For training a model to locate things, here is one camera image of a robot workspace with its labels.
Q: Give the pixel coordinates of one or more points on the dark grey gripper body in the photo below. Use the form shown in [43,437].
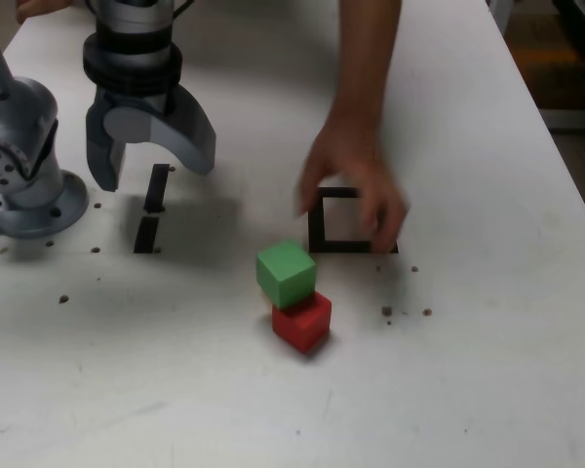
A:
[136,97]

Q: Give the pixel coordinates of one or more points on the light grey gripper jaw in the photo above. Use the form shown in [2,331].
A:
[190,136]

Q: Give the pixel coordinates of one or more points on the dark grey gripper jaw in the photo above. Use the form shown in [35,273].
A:
[100,156]

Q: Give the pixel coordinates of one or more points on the green cube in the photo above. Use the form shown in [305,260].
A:
[285,273]

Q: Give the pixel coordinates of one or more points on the red cube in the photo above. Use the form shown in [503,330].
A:
[304,324]

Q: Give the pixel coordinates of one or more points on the person's left forearm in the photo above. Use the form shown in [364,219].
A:
[365,63]

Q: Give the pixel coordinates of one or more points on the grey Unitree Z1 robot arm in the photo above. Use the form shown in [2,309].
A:
[29,122]

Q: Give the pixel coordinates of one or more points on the black tape square outline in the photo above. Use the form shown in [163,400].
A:
[341,246]

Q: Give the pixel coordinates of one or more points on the person's right hand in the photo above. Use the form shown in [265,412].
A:
[41,7]

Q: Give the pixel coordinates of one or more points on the person's left hand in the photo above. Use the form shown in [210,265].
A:
[351,166]

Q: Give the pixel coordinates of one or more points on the black tape strip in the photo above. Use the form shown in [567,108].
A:
[157,187]

